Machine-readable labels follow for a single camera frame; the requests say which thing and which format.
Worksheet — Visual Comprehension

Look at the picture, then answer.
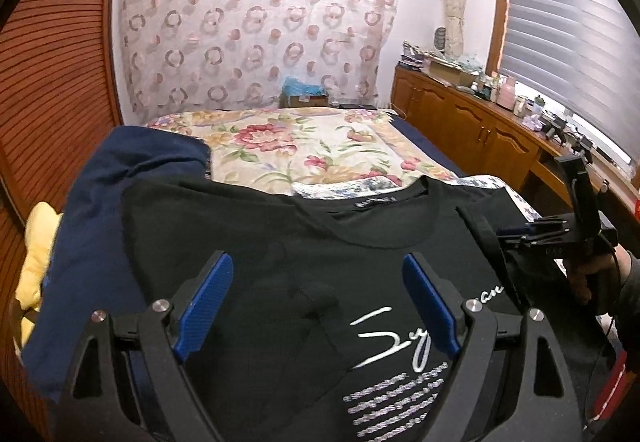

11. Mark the circle patterned lace curtain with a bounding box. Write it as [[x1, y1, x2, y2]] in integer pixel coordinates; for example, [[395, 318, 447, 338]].
[[118, 0, 398, 124]]

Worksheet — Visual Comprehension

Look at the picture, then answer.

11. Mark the pink floral beige quilt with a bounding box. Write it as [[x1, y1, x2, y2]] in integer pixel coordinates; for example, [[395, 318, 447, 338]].
[[147, 107, 457, 194]]

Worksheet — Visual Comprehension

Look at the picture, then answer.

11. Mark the grey zebra window blind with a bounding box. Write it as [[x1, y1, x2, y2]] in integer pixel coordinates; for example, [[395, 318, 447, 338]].
[[500, 0, 639, 159]]

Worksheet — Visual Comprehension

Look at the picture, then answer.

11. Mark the long wooden sideboard cabinet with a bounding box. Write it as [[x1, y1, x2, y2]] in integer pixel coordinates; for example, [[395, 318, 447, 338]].
[[389, 64, 640, 233]]

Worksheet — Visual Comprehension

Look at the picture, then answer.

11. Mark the black printed t-shirt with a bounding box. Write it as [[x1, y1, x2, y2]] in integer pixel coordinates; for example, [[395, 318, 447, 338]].
[[119, 173, 622, 442]]

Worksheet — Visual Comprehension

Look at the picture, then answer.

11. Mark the person's grey sleeved forearm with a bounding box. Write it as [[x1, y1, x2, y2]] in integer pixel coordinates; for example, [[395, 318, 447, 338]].
[[615, 246, 640, 374]]

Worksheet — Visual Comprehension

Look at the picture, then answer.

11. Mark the yellow plush toy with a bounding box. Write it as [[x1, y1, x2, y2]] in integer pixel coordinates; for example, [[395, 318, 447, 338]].
[[9, 202, 63, 358]]

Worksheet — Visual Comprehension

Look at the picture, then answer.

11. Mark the navy blue garment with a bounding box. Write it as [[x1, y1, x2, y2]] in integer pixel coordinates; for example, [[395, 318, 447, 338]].
[[22, 126, 210, 403]]

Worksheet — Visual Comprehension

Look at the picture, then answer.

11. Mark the person's right hand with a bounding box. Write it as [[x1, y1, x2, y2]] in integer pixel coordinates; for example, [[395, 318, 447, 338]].
[[564, 246, 631, 309]]

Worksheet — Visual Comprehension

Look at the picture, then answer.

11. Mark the navy blue mattress cover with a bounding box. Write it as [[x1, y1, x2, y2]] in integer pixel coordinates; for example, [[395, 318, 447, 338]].
[[390, 116, 465, 178]]

